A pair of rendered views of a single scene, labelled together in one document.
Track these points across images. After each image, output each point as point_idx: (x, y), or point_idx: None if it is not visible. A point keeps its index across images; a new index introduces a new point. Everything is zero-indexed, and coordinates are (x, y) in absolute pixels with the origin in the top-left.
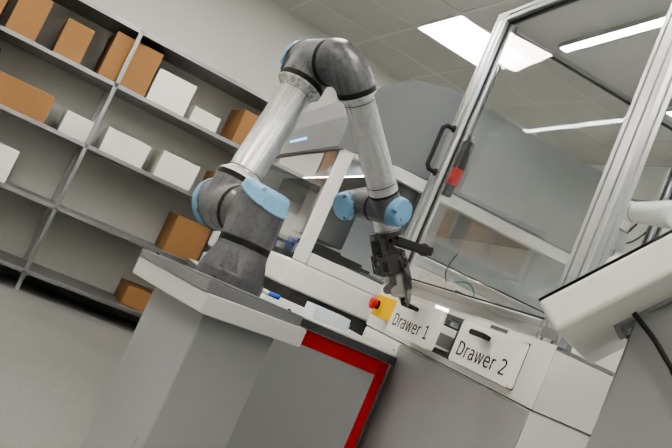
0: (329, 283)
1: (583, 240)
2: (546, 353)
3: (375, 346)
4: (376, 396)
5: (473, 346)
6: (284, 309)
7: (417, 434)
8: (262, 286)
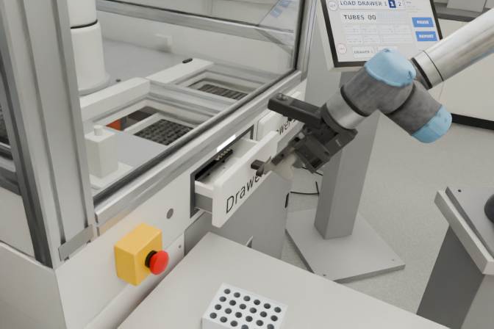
0: None
1: (312, 4)
2: (303, 86)
3: (226, 249)
4: None
5: (276, 128)
6: (468, 186)
7: (245, 222)
8: (492, 194)
